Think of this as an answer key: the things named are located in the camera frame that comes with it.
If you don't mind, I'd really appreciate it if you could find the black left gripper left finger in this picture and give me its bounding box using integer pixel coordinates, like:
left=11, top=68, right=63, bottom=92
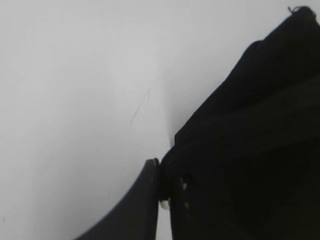
left=78, top=158, right=160, bottom=240

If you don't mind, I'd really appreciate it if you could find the black canvas tote bag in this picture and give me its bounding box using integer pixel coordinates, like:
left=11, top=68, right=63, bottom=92
left=159, top=6, right=320, bottom=240

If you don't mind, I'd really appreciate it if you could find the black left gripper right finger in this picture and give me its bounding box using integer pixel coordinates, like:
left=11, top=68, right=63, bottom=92
left=169, top=177, right=188, bottom=240

